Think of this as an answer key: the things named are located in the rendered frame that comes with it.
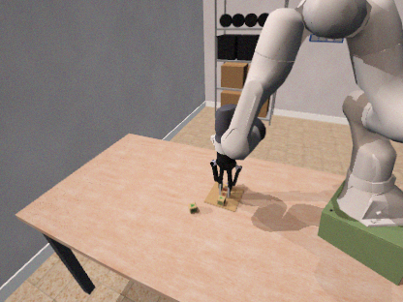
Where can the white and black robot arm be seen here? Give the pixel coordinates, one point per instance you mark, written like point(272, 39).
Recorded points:
point(374, 113)

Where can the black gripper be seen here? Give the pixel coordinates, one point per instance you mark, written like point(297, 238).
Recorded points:
point(227, 164)

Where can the tan flat mat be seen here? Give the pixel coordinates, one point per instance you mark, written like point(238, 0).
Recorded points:
point(231, 202)

